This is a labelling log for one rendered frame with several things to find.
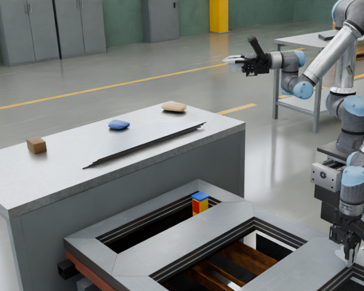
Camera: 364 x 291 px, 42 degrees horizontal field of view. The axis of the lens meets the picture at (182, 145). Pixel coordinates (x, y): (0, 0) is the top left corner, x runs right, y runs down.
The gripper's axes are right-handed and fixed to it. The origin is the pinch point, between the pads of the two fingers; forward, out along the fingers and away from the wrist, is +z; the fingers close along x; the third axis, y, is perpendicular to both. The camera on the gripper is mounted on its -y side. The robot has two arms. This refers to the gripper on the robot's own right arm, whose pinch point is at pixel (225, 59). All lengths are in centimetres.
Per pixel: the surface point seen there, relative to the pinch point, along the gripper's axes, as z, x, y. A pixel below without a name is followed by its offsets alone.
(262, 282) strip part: 7, -81, 49
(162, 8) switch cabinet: -94, 917, 198
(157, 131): 29, 18, 41
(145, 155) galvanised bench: 37, -6, 40
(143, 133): 36, 16, 41
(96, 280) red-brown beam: 62, -59, 60
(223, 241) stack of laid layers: 12, -51, 56
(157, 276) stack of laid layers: 40, -69, 52
